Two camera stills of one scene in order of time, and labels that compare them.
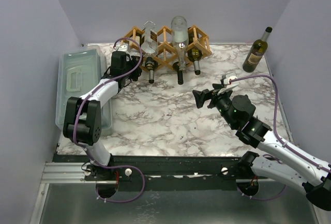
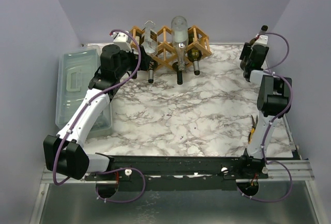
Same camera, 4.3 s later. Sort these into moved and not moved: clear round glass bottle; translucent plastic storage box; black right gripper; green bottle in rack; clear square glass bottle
Moved: black right gripper
Not moved: clear round glass bottle; green bottle in rack; clear square glass bottle; translucent plastic storage box
